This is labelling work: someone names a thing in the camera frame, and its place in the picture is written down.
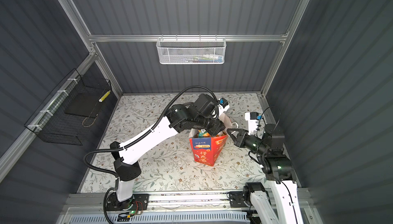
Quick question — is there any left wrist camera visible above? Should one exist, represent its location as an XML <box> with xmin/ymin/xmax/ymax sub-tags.
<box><xmin>218</xmin><ymin>98</ymin><xmax>230</xmax><ymax>115</ymax></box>

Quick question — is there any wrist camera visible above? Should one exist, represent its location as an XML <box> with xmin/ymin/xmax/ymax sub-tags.
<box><xmin>245</xmin><ymin>112</ymin><xmax>262</xmax><ymax>135</ymax></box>
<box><xmin>218</xmin><ymin>98</ymin><xmax>230</xmax><ymax>115</ymax></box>

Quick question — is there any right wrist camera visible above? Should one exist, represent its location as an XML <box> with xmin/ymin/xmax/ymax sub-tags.
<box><xmin>245</xmin><ymin>112</ymin><xmax>262</xmax><ymax>135</ymax></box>

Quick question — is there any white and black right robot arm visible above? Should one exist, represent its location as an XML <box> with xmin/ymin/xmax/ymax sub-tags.
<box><xmin>227</xmin><ymin>124</ymin><xmax>304</xmax><ymax>224</ymax></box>

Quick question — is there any white perforated vent panel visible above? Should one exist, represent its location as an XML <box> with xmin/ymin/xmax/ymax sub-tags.
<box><xmin>69</xmin><ymin>211</ymin><xmax>248</xmax><ymax>224</ymax></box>

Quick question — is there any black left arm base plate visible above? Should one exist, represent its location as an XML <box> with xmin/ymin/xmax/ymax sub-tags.
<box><xmin>105</xmin><ymin>193</ymin><xmax>150</xmax><ymax>211</ymax></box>

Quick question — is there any orange snack bag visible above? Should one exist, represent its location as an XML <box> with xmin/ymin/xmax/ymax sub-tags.
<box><xmin>198</xmin><ymin>129</ymin><xmax>211</xmax><ymax>138</ymax></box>

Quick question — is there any white wire mesh basket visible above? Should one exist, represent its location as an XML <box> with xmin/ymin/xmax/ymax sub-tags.
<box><xmin>156</xmin><ymin>39</ymin><xmax>227</xmax><ymax>65</ymax></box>

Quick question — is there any black corrugated cable conduit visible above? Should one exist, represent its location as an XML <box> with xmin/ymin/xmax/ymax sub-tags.
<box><xmin>83</xmin><ymin>85</ymin><xmax>219</xmax><ymax>224</ymax></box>

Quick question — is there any black wire basket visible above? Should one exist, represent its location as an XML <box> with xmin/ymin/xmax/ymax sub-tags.
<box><xmin>25</xmin><ymin>72</ymin><xmax>115</xmax><ymax>146</ymax></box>

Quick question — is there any red and white paper bag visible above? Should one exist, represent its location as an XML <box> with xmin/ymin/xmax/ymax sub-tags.
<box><xmin>189</xmin><ymin>113</ymin><xmax>233</xmax><ymax>166</ymax></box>

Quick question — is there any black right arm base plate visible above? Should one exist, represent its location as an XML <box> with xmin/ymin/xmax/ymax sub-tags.
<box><xmin>227</xmin><ymin>191</ymin><xmax>249</xmax><ymax>208</ymax></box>

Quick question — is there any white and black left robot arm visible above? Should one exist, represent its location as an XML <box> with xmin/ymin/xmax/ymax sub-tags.
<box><xmin>110</xmin><ymin>94</ymin><xmax>229</xmax><ymax>202</ymax></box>

